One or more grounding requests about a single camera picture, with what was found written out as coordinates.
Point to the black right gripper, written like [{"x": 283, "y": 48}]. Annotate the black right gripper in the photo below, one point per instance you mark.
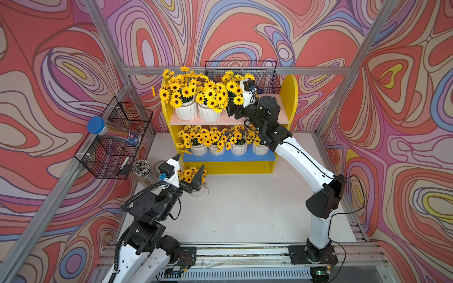
[{"x": 230, "y": 110}]

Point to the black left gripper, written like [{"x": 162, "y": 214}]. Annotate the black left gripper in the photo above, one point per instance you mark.
[{"x": 195, "y": 183}]

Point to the sunflower pot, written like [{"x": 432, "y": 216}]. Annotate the sunflower pot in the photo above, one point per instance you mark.
[
  {"x": 258, "y": 146},
  {"x": 178, "y": 91},
  {"x": 212, "y": 101},
  {"x": 218, "y": 140},
  {"x": 186, "y": 175},
  {"x": 231, "y": 82},
  {"x": 236, "y": 141},
  {"x": 194, "y": 140}
]

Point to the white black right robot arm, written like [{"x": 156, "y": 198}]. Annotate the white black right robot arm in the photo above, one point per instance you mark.
[{"x": 328, "y": 188}]

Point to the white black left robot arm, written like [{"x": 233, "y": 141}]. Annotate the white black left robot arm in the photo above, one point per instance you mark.
[{"x": 143, "y": 250}]

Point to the yellow pink blue wooden shelf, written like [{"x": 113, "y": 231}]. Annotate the yellow pink blue wooden shelf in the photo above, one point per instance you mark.
[{"x": 227, "y": 127}]

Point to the clear cup of pencils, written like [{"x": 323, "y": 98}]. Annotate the clear cup of pencils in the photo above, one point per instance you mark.
[{"x": 144, "y": 172}]

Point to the clear tube with blue cap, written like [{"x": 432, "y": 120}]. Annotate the clear tube with blue cap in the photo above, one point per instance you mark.
[{"x": 101, "y": 127}]

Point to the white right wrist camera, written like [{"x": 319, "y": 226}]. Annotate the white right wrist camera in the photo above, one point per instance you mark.
[{"x": 249, "y": 90}]

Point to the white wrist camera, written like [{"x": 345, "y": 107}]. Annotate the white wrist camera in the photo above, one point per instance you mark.
[
  {"x": 168, "y": 171},
  {"x": 249, "y": 90}
]

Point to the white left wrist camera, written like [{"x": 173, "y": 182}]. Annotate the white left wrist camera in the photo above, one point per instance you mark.
[{"x": 168, "y": 171}]

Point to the black wire basket back wall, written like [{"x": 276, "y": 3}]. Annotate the black wire basket back wall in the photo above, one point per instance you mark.
[{"x": 264, "y": 72}]

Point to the black wire basket wall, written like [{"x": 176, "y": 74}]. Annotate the black wire basket wall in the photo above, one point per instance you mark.
[
  {"x": 106, "y": 158},
  {"x": 264, "y": 72}
]

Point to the black wire basket left wall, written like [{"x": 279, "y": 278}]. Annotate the black wire basket left wall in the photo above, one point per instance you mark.
[{"x": 106, "y": 158}]

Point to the metal base rail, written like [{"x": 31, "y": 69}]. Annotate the metal base rail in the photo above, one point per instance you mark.
[{"x": 361, "y": 262}]

